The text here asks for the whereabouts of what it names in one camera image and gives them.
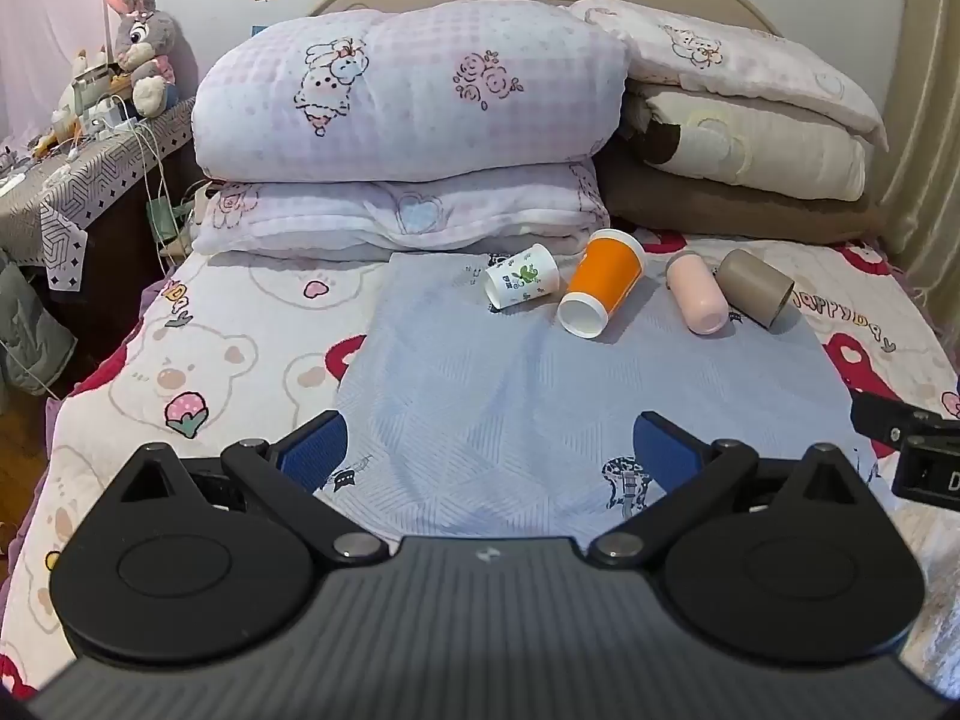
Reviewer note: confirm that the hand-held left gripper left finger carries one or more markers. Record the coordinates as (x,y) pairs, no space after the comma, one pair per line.
(315,451)

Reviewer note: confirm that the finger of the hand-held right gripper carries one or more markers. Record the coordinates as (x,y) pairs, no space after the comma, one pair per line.
(881,416)

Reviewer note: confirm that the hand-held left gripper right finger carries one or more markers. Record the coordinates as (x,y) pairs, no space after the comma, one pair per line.
(666,451)

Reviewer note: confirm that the pink cup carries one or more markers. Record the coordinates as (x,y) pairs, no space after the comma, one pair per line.
(697,292)

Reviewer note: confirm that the orange cup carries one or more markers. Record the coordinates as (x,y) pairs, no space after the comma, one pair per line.
(604,277)

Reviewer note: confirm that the taupe cup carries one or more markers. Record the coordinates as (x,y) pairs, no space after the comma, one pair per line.
(750,281)

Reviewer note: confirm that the white paper cup green print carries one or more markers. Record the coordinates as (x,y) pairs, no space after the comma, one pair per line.
(523,277)

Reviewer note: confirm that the light blue cloth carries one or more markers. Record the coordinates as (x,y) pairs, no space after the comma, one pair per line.
(487,405)

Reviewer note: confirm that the pink checked pillow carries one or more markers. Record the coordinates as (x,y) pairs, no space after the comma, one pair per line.
(337,217)

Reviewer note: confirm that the brown blanket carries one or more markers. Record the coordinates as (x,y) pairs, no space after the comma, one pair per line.
(720,214)

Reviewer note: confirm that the dark wooden side table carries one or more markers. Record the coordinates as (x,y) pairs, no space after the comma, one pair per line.
(120,270)

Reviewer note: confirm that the cream blanket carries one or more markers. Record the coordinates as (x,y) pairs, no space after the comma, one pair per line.
(787,154)

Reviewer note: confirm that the grey garment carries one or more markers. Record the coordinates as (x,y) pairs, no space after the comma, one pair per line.
(30,330)

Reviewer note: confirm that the nightstand with patterned cover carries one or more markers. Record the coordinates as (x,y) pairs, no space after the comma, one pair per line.
(82,172)

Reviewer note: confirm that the large pink checked quilt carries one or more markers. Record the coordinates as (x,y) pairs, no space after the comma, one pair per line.
(405,90)

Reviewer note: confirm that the pink bear print pillow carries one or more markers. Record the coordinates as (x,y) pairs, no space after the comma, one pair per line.
(750,60)

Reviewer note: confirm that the white charger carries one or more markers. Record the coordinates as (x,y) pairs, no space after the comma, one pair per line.
(109,118)

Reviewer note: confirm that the white duck toy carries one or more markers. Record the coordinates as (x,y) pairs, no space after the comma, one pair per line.
(75,94)

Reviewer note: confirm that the grey bunny plush toy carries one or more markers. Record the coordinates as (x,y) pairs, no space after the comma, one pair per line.
(142,45)

